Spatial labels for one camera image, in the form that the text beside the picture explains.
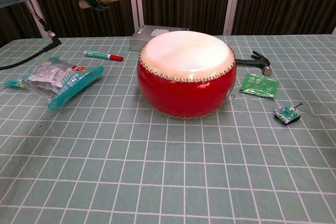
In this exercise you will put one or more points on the red drum white skin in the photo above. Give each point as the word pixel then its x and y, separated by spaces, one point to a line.
pixel 183 90

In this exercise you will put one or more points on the green grid cutting mat table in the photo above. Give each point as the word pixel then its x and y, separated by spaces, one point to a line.
pixel 183 182

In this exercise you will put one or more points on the dark pleated curtain panel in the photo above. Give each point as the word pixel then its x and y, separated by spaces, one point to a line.
pixel 288 1
pixel 183 3
pixel 86 22
pixel 10 24

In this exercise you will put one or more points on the green marker red cap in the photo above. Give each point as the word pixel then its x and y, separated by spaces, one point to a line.
pixel 99 55

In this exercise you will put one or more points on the silver earbuds box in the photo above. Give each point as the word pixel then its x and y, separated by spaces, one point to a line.
pixel 139 41

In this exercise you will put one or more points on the teal clear snack bag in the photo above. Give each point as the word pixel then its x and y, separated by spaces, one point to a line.
pixel 65 82

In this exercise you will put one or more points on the black claw hammer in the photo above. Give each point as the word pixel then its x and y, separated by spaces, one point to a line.
pixel 260 62

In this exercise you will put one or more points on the green circuit board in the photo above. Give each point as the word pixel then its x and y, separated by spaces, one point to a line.
pixel 258 85

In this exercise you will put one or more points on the small green electronic module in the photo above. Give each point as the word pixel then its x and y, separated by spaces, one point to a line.
pixel 286 115

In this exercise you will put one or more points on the white partition post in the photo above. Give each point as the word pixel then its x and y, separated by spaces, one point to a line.
pixel 39 24
pixel 232 3
pixel 135 11

